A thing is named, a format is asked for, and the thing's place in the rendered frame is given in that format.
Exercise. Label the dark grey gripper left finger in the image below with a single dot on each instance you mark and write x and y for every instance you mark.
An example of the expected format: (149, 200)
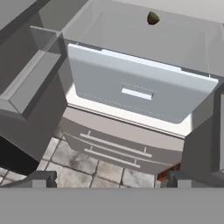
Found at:
(43, 176)

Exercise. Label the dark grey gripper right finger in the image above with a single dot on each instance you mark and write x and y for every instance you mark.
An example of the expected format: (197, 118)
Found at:
(174, 176)

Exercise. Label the clear fridge door bin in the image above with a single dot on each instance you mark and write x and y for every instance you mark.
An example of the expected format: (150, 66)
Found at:
(32, 78)

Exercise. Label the pale blue fridge crisper drawer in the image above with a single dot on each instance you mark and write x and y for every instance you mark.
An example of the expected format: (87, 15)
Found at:
(137, 78)

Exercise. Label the clear glass fridge shelf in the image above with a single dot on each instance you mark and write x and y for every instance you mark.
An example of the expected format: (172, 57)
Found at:
(151, 43)

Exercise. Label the brown potato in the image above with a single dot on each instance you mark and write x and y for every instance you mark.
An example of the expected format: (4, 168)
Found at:
(153, 18)

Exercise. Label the grey freezer drawer front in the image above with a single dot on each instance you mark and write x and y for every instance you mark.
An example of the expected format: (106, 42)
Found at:
(122, 137)

